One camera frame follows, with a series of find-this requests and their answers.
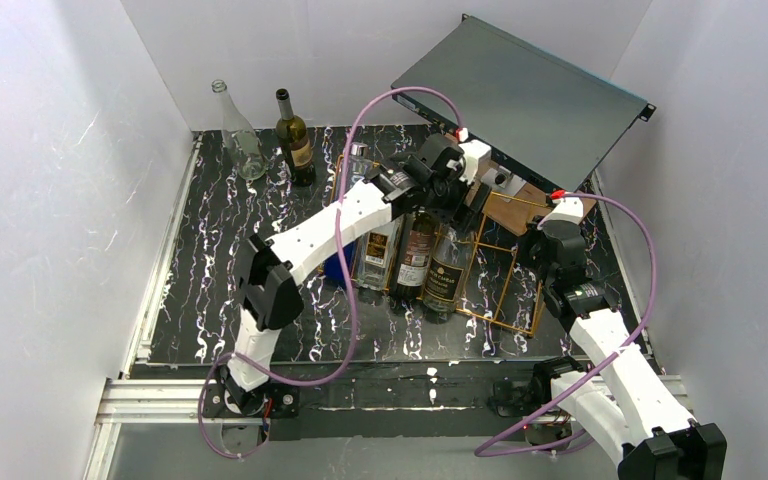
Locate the clear tall empty bottle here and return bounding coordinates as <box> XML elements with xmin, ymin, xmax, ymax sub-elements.
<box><xmin>211</xmin><ymin>79</ymin><xmax>267</xmax><ymax>181</ymax></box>

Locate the aluminium frame rail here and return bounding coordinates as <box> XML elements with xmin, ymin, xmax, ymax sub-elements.
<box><xmin>82</xmin><ymin>132</ymin><xmax>717</xmax><ymax>480</ymax></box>

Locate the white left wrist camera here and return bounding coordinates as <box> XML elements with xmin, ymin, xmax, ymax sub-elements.
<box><xmin>455</xmin><ymin>127</ymin><xmax>492</xmax><ymax>185</ymax></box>

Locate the gold wire wine rack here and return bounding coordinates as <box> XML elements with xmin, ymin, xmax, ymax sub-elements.
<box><xmin>320</xmin><ymin>153</ymin><xmax>585</xmax><ymax>338</ymax></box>

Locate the grey metal bracket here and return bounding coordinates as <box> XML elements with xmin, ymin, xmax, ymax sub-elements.
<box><xmin>482</xmin><ymin>165</ymin><xmax>527</xmax><ymax>203</ymax></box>

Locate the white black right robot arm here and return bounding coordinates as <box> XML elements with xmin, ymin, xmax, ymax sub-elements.
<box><xmin>524</xmin><ymin>220</ymin><xmax>727</xmax><ymax>479</ymax></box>

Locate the clear labelled wine bottle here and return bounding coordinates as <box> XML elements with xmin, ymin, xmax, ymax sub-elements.
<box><xmin>422</xmin><ymin>227</ymin><xmax>475</xmax><ymax>313</ymax></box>

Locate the wooden board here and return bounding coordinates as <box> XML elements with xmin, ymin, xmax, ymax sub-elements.
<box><xmin>440</xmin><ymin>133</ymin><xmax>597</xmax><ymax>238</ymax></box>

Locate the dark green wine bottle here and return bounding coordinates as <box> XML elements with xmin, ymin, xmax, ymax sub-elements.
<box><xmin>275</xmin><ymin>88</ymin><xmax>316</xmax><ymax>187</ymax></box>

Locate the grey rack-mount network switch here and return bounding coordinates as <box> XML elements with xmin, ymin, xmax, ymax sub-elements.
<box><xmin>391</xmin><ymin>15</ymin><xmax>656</xmax><ymax>193</ymax></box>

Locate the clear square liquor bottle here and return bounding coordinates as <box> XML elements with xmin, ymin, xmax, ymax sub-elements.
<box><xmin>355</xmin><ymin>218</ymin><xmax>402</xmax><ymax>291</ymax></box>

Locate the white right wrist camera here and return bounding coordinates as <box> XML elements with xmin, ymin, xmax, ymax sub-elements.
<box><xmin>537</xmin><ymin>190</ymin><xmax>585</xmax><ymax>231</ymax></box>

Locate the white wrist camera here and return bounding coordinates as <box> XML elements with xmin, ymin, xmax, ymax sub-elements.
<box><xmin>537</xmin><ymin>190</ymin><xmax>585</xmax><ymax>231</ymax></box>
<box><xmin>455</xmin><ymin>127</ymin><xmax>492</xmax><ymax>185</ymax></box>

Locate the blue tall glass bottle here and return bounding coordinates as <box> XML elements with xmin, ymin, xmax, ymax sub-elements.
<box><xmin>320</xmin><ymin>142</ymin><xmax>372</xmax><ymax>289</ymax></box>

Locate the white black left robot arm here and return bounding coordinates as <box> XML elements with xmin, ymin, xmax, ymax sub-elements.
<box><xmin>215</xmin><ymin>134</ymin><xmax>491</xmax><ymax>416</ymax></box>

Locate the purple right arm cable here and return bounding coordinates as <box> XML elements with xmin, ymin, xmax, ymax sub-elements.
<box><xmin>473</xmin><ymin>192</ymin><xmax>659</xmax><ymax>458</ymax></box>

